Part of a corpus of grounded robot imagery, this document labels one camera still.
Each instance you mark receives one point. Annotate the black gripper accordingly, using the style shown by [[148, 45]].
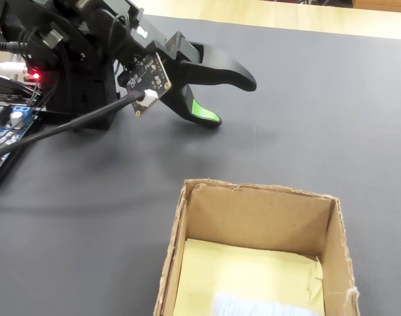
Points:
[[164, 46]]

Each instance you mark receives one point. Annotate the light blue block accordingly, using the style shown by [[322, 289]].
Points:
[[262, 306]]

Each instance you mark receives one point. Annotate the brown cardboard box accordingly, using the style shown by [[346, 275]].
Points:
[[259, 217]]

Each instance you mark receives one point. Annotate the dark grey table mat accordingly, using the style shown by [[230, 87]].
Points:
[[104, 204]]

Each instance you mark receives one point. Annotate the small board with red LED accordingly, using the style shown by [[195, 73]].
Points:
[[34, 76]]

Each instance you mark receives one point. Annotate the yellow paper sheet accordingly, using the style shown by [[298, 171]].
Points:
[[246, 270]]

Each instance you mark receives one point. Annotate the blue controller circuit board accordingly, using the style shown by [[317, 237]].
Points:
[[6, 131]]

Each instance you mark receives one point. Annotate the black power plug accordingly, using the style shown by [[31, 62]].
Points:
[[6, 46]]

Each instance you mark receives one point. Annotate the blue electronics circuit board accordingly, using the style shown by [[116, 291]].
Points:
[[9, 168]]

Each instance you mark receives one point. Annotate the black camera circuit board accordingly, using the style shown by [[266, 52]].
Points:
[[147, 82]]

